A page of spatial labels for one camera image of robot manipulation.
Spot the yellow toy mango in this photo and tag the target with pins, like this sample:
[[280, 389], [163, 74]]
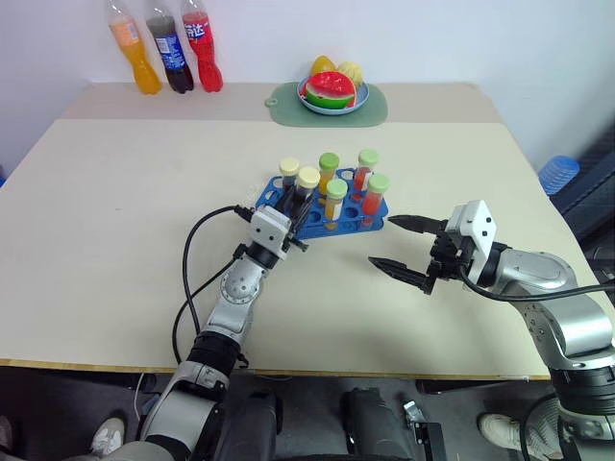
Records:
[[322, 65]]

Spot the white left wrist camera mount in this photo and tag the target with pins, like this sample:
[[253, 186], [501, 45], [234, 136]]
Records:
[[269, 229]]

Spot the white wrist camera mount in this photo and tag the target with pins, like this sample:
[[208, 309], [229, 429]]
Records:
[[269, 229], [480, 230]]

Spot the light blue plate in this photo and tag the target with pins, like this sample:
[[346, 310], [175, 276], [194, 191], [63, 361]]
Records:
[[331, 111]]

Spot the pale yellow toy fruit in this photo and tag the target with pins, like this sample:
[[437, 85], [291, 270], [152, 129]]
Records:
[[353, 72]]

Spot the yellow liquid tube green cap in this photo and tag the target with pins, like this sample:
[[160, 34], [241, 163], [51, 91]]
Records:
[[337, 188], [329, 161]]

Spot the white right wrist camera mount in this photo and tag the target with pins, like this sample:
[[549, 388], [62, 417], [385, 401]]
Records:
[[480, 230]]

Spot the white sneaker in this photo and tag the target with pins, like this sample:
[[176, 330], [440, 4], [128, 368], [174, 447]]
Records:
[[502, 432], [108, 434]]

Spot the dark liquid tube yellow cap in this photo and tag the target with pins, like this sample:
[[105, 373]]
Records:
[[289, 166], [308, 177]]

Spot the toy watermelon slice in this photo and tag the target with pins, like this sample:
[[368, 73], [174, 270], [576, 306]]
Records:
[[331, 91]]

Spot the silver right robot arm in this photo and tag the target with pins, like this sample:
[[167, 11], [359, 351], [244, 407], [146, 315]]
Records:
[[552, 274]]

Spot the grey trouser leg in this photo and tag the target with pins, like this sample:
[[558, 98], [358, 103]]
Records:
[[144, 452]]

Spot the red liquid tube green cap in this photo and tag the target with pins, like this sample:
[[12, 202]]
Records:
[[378, 183], [368, 158]]

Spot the orange soda bottle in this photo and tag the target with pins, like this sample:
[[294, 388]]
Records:
[[139, 67]]

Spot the black device with silver bracket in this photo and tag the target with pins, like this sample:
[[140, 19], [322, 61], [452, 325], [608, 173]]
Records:
[[427, 439]]

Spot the blue ribbed plastic container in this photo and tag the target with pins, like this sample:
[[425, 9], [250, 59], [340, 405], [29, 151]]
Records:
[[559, 175]]

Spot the blue test tube rack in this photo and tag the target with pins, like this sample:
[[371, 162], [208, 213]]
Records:
[[317, 233]]

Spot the green silicone mat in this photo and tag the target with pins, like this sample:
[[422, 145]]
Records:
[[288, 113]]

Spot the dark rounded shape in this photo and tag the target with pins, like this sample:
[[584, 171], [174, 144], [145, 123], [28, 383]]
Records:
[[254, 427], [372, 427]]

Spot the dark cola bottle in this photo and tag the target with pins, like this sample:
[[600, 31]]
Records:
[[173, 62]]

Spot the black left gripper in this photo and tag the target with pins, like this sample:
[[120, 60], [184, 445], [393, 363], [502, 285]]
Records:
[[294, 240]]

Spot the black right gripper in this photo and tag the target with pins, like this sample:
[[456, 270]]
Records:
[[449, 254]]

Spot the red soda bottle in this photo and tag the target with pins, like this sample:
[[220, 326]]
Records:
[[206, 62]]

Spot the black textured equipment case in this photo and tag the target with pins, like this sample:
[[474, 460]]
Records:
[[593, 192]]

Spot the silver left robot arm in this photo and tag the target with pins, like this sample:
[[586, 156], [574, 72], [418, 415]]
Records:
[[238, 288]]

